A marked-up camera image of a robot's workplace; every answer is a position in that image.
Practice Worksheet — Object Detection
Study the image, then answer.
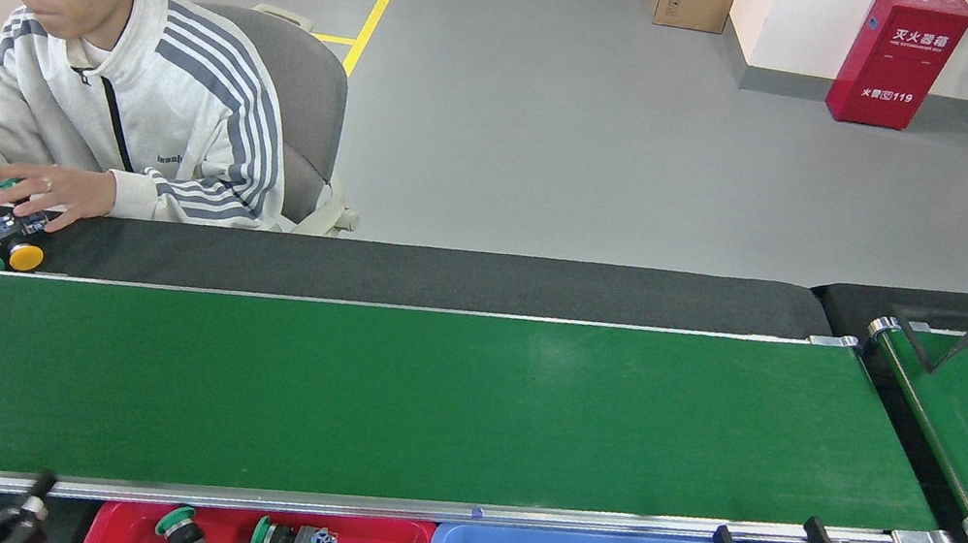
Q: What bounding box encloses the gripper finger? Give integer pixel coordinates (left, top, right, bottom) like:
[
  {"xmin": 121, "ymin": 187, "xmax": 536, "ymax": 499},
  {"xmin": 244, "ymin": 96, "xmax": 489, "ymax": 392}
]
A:
[{"xmin": 0, "ymin": 463, "xmax": 58, "ymax": 543}]

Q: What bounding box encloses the person's left hand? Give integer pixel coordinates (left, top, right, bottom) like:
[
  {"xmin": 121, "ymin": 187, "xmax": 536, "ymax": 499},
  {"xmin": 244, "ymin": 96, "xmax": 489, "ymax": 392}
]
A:
[{"xmin": 0, "ymin": 153, "xmax": 122, "ymax": 244}]

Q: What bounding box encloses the yellow push button switch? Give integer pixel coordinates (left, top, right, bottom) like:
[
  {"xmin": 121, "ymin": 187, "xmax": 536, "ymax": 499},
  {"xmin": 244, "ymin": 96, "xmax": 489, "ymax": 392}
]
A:
[{"xmin": 0, "ymin": 205, "xmax": 54, "ymax": 278}]

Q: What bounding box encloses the red fire extinguisher cabinet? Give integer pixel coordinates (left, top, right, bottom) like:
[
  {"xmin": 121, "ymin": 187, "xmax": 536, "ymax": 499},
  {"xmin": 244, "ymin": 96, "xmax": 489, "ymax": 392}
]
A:
[{"xmin": 823, "ymin": 0, "xmax": 968, "ymax": 143}]

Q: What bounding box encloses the grey office chair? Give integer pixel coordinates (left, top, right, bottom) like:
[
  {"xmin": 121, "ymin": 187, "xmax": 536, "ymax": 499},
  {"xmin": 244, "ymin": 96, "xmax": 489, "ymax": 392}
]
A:
[{"xmin": 160, "ymin": 0, "xmax": 394, "ymax": 243}]

